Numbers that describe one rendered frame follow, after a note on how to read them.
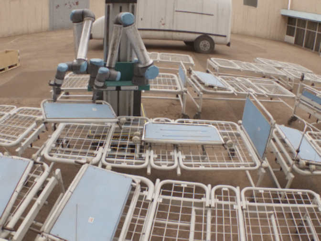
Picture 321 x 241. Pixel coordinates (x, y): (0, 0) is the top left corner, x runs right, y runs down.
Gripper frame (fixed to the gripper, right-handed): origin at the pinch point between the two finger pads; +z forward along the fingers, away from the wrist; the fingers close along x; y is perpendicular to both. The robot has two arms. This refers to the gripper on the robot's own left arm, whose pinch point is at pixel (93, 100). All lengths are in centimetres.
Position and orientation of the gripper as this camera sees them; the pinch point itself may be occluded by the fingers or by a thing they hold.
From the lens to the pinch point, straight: 246.0
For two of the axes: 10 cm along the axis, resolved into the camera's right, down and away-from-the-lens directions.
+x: 5.3, 5.8, -6.2
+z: -3.7, 8.1, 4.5
